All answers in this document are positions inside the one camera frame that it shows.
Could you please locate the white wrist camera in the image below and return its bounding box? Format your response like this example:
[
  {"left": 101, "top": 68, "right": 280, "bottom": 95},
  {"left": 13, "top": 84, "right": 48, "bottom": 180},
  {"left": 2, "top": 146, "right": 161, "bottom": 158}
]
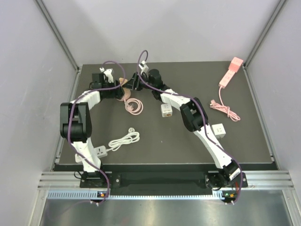
[
  {"left": 138, "top": 60, "right": 149, "bottom": 75},
  {"left": 99, "top": 67, "right": 114, "bottom": 83}
]

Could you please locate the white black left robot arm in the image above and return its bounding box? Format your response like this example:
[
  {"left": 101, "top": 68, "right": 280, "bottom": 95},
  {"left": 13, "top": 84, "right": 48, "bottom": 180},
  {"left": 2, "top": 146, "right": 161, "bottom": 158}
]
[{"left": 60, "top": 69, "right": 124, "bottom": 188}]

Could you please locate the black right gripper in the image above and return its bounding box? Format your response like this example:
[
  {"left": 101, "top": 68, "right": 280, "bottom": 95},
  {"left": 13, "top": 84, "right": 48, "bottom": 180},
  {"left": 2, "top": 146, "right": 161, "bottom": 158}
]
[{"left": 122, "top": 73, "right": 154, "bottom": 92}]

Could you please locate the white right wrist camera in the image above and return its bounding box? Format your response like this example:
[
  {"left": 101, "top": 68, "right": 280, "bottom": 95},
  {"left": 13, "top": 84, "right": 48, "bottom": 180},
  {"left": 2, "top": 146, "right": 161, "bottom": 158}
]
[{"left": 138, "top": 60, "right": 149, "bottom": 75}]

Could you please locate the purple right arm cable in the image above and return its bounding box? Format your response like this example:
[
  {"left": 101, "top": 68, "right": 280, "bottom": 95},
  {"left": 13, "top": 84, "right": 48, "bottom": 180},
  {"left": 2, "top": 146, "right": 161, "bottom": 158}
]
[{"left": 136, "top": 49, "right": 244, "bottom": 205}]

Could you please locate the green wooden hexagon socket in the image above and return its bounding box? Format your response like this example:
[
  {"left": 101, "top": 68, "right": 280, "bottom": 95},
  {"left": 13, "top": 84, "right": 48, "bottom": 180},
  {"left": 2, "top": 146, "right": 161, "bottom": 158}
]
[{"left": 119, "top": 78, "right": 131, "bottom": 101}]

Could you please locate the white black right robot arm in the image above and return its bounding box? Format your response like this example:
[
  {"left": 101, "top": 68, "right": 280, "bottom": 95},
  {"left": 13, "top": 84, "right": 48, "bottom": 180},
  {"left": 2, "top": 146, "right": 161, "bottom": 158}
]
[{"left": 124, "top": 69, "right": 243, "bottom": 190}]

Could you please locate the pink bundled cord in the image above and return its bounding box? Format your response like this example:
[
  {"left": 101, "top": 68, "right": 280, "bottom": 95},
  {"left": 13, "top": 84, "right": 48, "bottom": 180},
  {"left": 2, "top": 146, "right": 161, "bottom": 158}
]
[{"left": 209, "top": 86, "right": 241, "bottom": 122}]

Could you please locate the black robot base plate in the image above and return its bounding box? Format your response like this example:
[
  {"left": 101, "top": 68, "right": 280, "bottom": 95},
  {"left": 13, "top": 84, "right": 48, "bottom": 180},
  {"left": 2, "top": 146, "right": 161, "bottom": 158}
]
[{"left": 74, "top": 164, "right": 248, "bottom": 196}]

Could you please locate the white cube adapter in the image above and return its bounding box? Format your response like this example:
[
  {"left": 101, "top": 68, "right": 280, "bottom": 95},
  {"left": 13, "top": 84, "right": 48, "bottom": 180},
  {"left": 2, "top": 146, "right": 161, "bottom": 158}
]
[{"left": 211, "top": 123, "right": 226, "bottom": 139}]

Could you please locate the pink cube adapter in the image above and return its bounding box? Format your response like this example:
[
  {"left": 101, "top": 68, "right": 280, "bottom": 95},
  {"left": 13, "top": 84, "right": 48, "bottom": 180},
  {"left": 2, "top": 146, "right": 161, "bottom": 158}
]
[{"left": 228, "top": 57, "right": 243, "bottom": 73}]

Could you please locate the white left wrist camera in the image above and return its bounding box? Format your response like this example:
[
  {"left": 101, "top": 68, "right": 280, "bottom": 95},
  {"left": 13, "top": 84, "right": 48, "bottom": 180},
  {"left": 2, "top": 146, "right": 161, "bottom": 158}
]
[{"left": 99, "top": 67, "right": 114, "bottom": 83}]

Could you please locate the white power strip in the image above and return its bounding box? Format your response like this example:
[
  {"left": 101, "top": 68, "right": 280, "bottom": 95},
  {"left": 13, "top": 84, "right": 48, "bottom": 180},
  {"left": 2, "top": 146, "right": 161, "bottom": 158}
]
[{"left": 75, "top": 145, "right": 109, "bottom": 163}]

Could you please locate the grey cable duct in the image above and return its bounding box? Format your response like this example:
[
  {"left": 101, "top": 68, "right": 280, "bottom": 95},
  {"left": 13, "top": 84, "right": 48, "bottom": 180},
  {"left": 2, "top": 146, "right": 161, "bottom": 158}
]
[{"left": 47, "top": 190, "right": 225, "bottom": 200}]

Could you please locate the aluminium frame rail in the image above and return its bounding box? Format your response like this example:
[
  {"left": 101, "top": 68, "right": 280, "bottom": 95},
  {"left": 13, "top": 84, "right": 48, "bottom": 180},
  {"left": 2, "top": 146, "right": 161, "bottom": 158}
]
[{"left": 38, "top": 170, "right": 294, "bottom": 190}]

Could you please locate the pink cord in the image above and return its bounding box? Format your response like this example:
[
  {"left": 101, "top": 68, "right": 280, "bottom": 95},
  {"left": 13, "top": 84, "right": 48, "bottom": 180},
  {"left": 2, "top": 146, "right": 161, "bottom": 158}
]
[
  {"left": 209, "top": 86, "right": 241, "bottom": 122},
  {"left": 124, "top": 97, "right": 144, "bottom": 116}
]

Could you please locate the white tiger cube plug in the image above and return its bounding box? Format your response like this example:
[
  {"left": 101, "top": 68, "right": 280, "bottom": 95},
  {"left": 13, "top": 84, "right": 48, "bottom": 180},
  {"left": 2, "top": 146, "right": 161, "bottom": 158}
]
[{"left": 160, "top": 103, "right": 173, "bottom": 118}]

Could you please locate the pink power strip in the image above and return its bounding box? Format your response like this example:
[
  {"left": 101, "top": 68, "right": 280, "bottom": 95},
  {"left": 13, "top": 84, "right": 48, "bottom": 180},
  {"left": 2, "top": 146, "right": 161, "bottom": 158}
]
[{"left": 219, "top": 70, "right": 236, "bottom": 89}]

